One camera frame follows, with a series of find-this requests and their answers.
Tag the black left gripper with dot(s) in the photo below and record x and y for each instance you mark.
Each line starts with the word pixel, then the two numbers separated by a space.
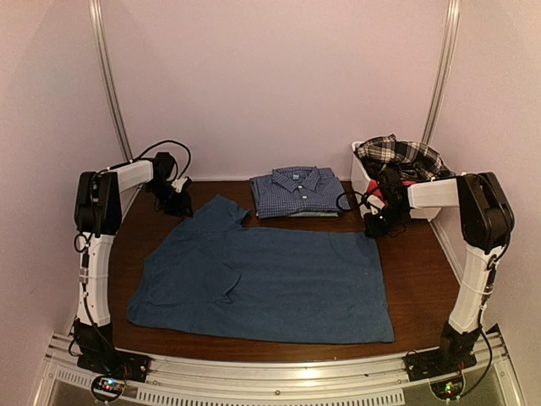
pixel 180 208

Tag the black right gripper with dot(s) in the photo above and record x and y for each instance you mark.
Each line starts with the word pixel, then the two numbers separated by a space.
pixel 373 230

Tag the dark blue polo shirt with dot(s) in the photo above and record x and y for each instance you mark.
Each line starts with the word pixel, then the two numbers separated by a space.
pixel 213 276

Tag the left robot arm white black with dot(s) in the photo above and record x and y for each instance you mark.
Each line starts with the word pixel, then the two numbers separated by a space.
pixel 102 201

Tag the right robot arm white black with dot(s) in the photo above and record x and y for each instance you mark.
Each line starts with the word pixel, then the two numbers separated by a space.
pixel 487 221

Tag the white plastic laundry bin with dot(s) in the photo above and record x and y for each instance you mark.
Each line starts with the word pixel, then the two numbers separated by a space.
pixel 359 177

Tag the pink cloth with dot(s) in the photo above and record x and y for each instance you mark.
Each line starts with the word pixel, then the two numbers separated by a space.
pixel 373 187

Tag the black white plaid shirt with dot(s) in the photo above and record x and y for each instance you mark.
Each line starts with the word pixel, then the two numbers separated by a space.
pixel 412 160

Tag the light patterned folded garment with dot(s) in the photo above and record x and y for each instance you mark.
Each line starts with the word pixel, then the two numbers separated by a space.
pixel 314 214

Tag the blue checked folded shirt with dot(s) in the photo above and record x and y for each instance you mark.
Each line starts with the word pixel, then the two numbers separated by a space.
pixel 288 190

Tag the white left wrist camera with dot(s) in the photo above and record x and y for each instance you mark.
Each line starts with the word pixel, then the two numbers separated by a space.
pixel 180 184

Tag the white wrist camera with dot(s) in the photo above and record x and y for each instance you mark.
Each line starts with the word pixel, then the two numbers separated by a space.
pixel 180 184
pixel 373 202

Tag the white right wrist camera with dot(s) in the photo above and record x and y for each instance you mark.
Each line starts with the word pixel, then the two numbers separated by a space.
pixel 373 202

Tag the left aluminium frame post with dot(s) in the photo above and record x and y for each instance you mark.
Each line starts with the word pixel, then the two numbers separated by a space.
pixel 100 35

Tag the aluminium frame post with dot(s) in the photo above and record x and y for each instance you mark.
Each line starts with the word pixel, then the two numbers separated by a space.
pixel 447 50
pixel 100 35

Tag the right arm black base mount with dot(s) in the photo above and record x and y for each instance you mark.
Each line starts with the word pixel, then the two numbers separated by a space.
pixel 445 372

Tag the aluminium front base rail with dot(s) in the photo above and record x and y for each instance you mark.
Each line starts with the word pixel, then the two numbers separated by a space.
pixel 380 380

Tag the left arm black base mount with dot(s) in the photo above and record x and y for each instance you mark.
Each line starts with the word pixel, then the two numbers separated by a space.
pixel 112 379

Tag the right aluminium frame post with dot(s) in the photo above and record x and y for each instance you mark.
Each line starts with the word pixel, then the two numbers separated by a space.
pixel 447 50

